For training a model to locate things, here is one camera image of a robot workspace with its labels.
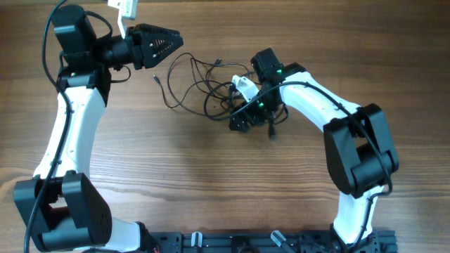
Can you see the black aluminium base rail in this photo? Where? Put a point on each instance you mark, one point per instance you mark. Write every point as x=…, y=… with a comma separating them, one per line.
x=302, y=242

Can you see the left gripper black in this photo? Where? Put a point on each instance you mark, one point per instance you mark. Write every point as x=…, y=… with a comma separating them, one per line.
x=137, y=49

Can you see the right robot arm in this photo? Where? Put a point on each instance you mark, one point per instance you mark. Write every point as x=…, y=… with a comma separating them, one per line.
x=270, y=70

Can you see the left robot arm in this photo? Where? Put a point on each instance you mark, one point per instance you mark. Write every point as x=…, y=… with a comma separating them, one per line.
x=61, y=208

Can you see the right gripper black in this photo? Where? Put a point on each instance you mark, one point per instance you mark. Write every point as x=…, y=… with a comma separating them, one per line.
x=249, y=114

